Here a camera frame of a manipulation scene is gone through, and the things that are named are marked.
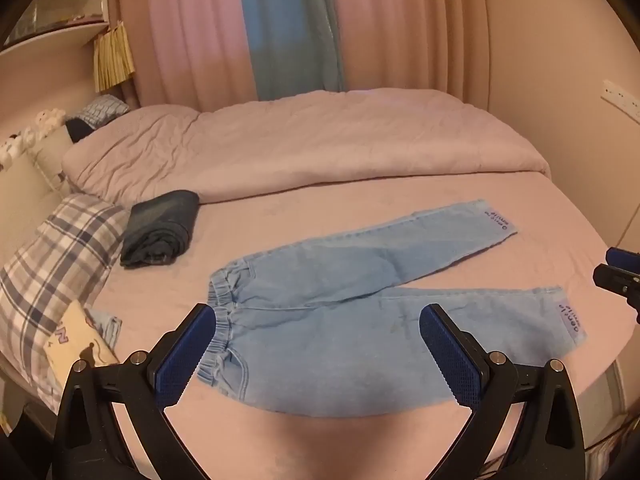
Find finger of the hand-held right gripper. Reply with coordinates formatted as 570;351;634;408
605;246;640;275
593;263;640;326

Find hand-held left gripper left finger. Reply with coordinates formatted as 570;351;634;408
52;303;217;480

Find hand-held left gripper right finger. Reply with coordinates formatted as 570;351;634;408
419;303;586;480

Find light blue denim pants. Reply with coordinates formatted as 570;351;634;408
195;199;587;418

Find folded dark denim pants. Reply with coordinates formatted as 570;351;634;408
120;190;201;268

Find small light blue cloth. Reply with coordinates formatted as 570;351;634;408
86;309;124;350

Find cartoon printed cream pillow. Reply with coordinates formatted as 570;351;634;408
44;300;121;392

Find plaid pillow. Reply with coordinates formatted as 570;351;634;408
0;194;132;401

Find white power strip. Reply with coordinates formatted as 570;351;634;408
600;78;640;124

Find bed with pink sheet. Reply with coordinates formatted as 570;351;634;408
0;167;640;480

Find pink duvet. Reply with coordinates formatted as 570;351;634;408
61;88;552;205

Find dark navy cloth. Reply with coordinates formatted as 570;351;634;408
64;117;97;144

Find white plush toy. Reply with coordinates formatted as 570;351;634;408
34;108;67;132
0;129;37;168

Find straw fringe hanging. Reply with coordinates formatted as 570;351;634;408
93;20;136;94

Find pink curtain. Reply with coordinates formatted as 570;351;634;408
320;0;493;107
114;0;257;111

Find blue curtain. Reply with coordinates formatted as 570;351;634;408
234;0;347;102

